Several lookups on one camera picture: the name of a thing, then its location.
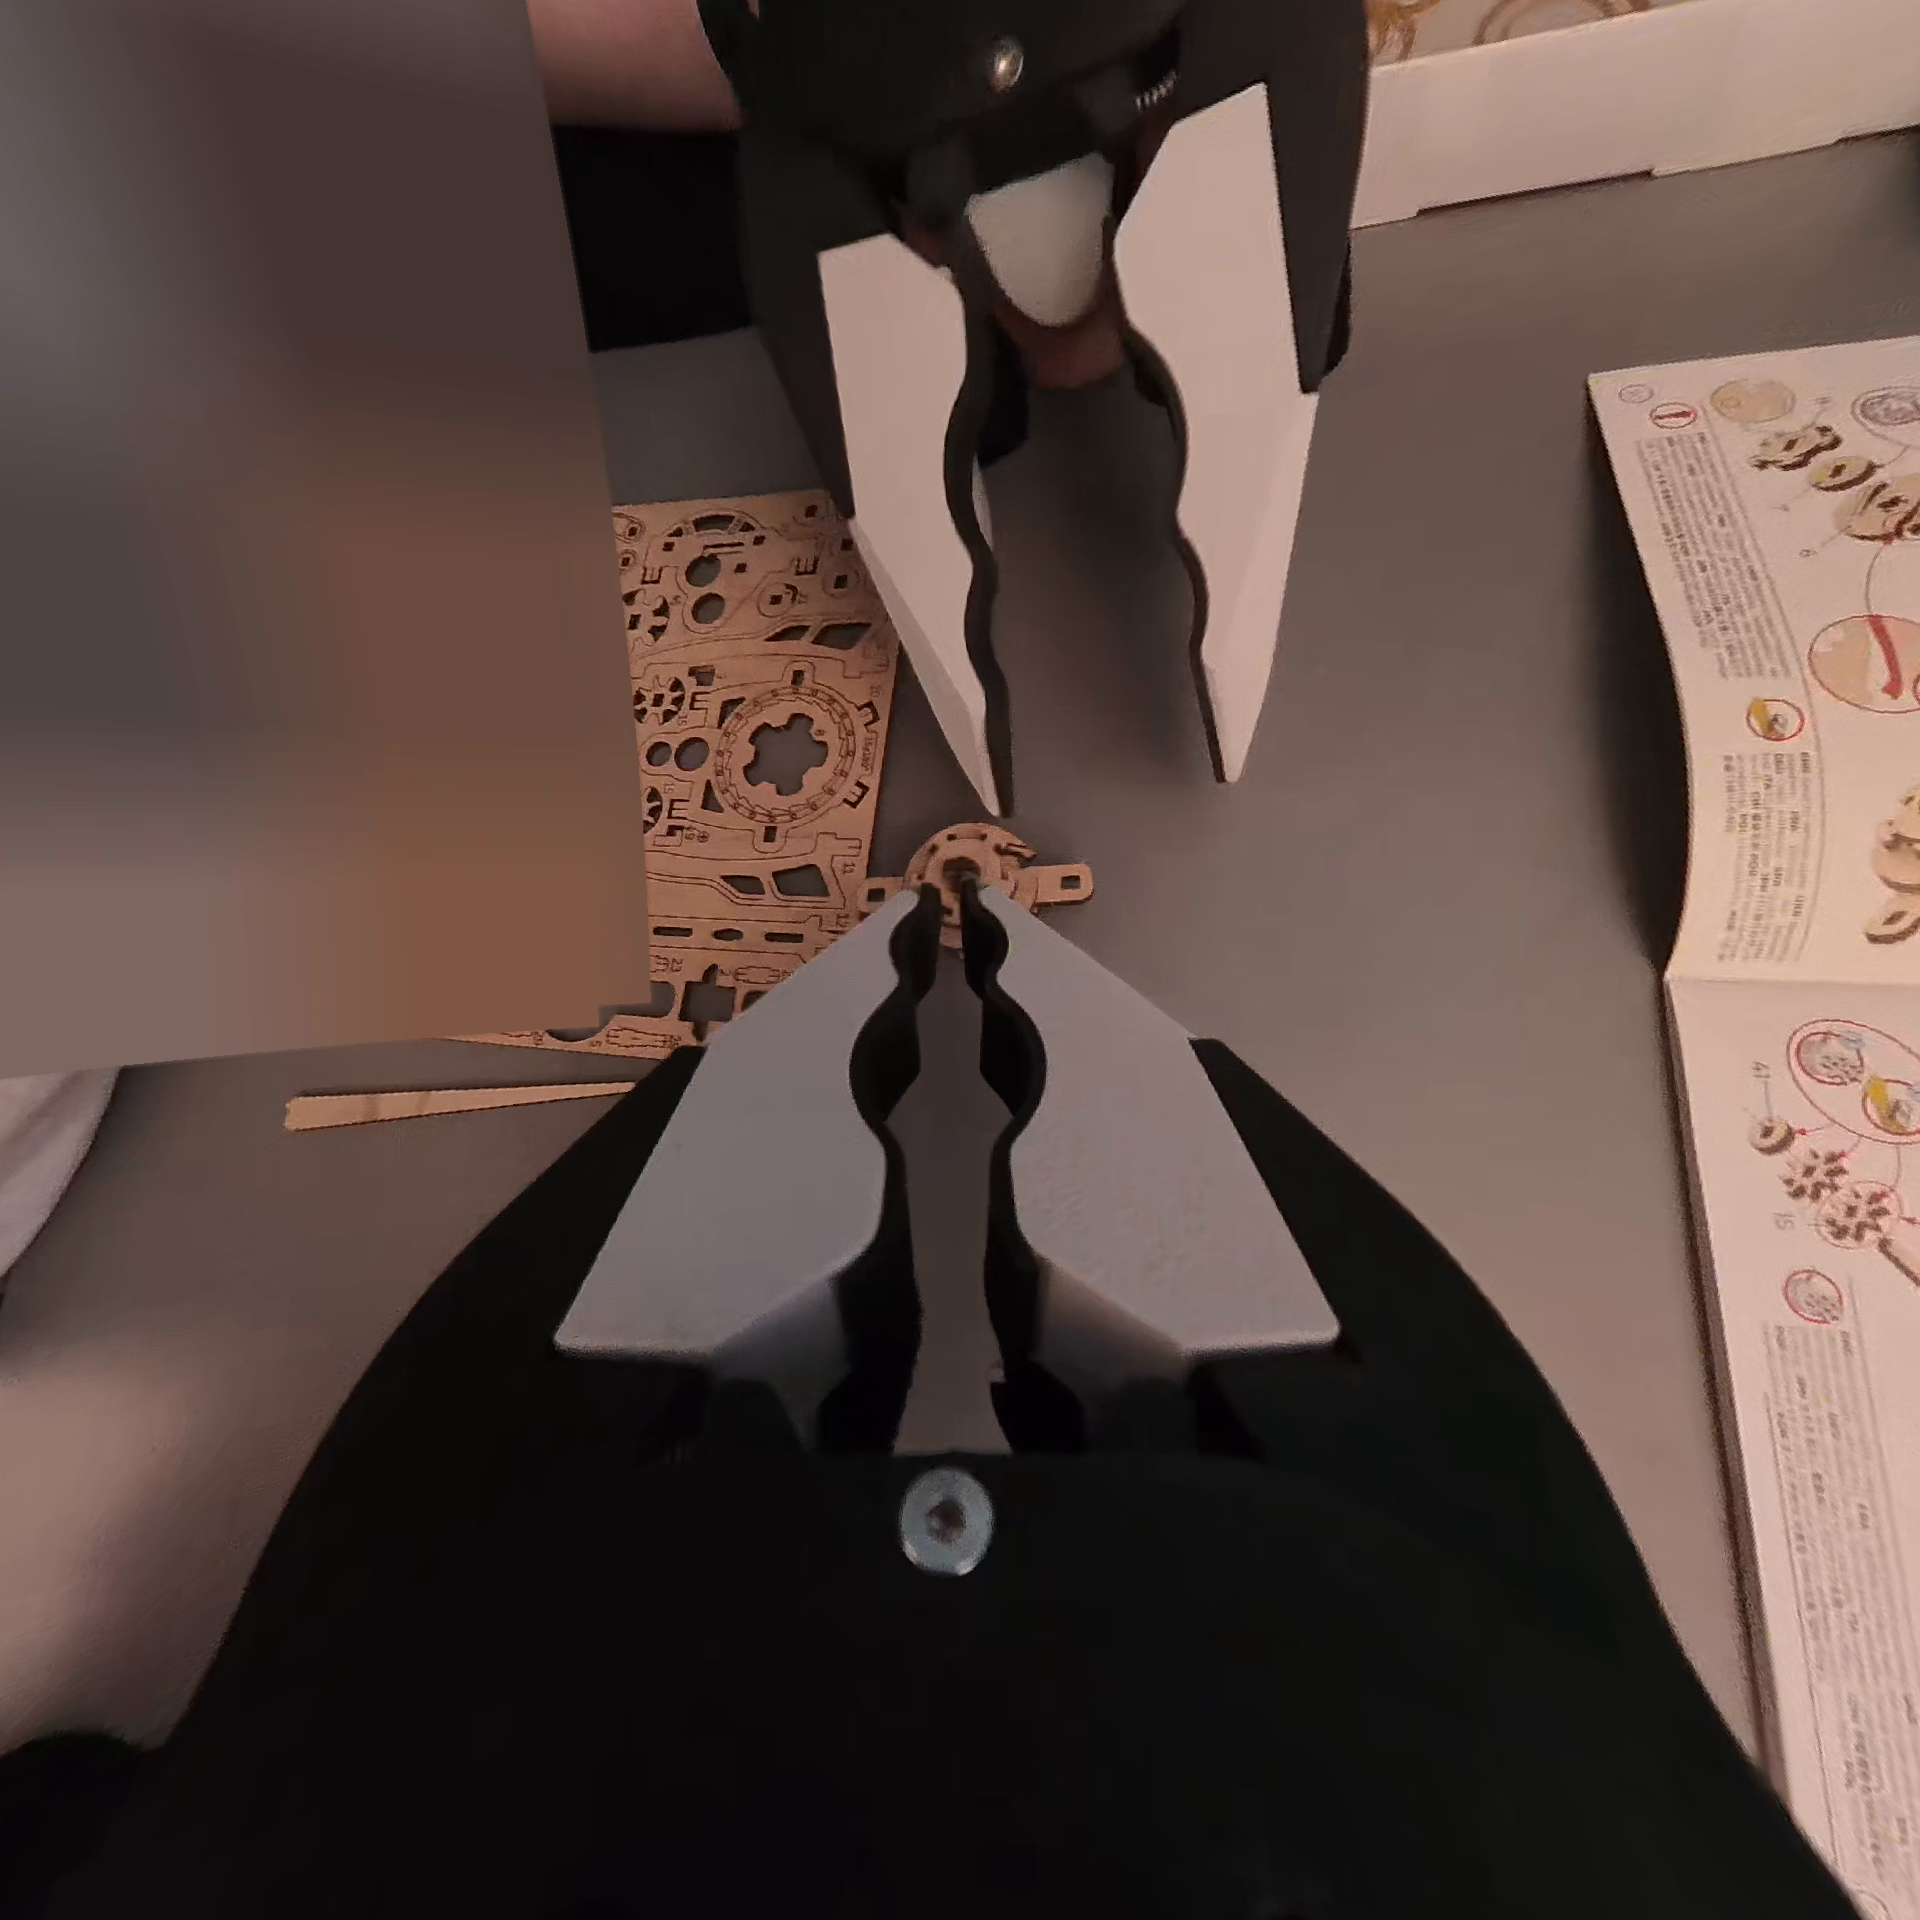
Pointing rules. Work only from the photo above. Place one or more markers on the laser-cut wooden parts sheet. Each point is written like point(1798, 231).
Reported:
point(704, 932)

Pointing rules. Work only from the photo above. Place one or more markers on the open instruction booklet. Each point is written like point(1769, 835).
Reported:
point(1799, 1349)

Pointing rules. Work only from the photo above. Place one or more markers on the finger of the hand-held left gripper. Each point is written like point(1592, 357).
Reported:
point(1238, 377)
point(900, 451)

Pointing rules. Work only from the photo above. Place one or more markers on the small wooden model assembly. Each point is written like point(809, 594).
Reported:
point(1059, 887)

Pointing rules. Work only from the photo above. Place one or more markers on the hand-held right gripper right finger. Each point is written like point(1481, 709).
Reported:
point(1170, 1201)

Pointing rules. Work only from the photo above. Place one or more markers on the white cardboard tray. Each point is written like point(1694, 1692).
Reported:
point(1500, 166)

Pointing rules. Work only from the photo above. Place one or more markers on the person's left forearm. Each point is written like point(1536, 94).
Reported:
point(630, 54)

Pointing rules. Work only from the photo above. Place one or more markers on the pile of tan rubber bands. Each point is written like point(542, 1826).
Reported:
point(1516, 29)

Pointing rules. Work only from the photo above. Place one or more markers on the person's left hand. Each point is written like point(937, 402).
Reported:
point(1073, 361)

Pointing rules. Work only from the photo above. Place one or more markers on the pointed wooden stick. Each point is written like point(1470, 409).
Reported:
point(451, 1107)

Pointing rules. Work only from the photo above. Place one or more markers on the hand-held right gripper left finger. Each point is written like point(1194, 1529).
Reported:
point(720, 1201)

